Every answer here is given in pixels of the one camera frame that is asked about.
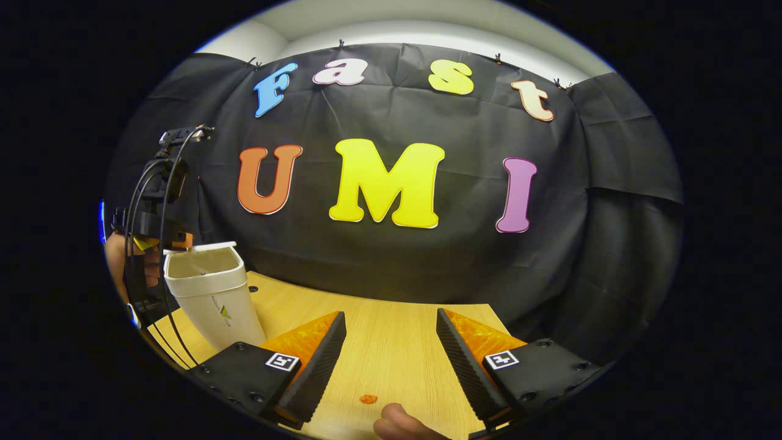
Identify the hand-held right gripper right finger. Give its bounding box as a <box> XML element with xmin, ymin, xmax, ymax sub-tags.
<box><xmin>436</xmin><ymin>307</ymin><xmax>615</xmax><ymax>436</ymax></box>

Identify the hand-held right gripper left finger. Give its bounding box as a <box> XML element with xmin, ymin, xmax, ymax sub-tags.
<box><xmin>191</xmin><ymin>310</ymin><xmax>348</xmax><ymax>431</ymax></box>

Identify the white desktop garbage bin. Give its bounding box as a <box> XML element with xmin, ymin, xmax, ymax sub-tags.
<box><xmin>163</xmin><ymin>241</ymin><xmax>268</xmax><ymax>353</ymax></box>

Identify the wooden desktop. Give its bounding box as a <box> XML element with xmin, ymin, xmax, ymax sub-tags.
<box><xmin>147</xmin><ymin>271</ymin><xmax>511</xmax><ymax>440</ymax></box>

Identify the black backdrop cloth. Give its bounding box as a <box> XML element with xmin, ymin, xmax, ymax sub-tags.
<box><xmin>103</xmin><ymin>42</ymin><xmax>684</xmax><ymax>367</ymax></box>

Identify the black gripper cable bundle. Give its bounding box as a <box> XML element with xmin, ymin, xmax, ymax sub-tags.
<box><xmin>124</xmin><ymin>125</ymin><xmax>214</xmax><ymax>367</ymax></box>

